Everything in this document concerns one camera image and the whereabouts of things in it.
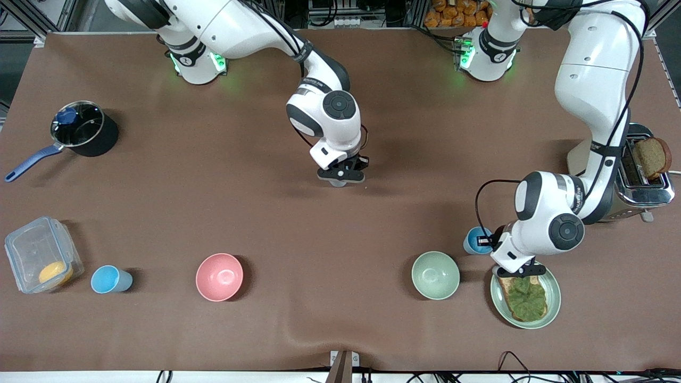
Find glass lid with blue knob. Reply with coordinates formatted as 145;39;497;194
51;101;105;148

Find green lettuce leaf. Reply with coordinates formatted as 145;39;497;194
508;277;547;322

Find black looped cable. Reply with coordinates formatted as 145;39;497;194
497;351;533;381

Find bag of orange buns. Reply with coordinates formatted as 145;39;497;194
424;0;493;28

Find black saucepan with blue handle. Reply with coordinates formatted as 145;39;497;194
4;100;119;183

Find brown toast slice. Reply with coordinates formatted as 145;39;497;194
632;137;672;180

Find pale green bowl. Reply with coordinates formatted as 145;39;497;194
411;251;461;301

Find beige and chrome toaster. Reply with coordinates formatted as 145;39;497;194
566;123;676;223

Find bread slice under lettuce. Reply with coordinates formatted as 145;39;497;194
497;276;549;322

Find pink bowl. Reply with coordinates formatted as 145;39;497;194
195;253;244;302

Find pale green plate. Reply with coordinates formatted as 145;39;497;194
490;263;562;330

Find yellow round food piece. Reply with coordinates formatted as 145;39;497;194
38;261;74;286

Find clear plastic food container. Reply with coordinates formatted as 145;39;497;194
4;216;85;295

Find grey metal table bracket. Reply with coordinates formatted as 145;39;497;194
326;350;360;383

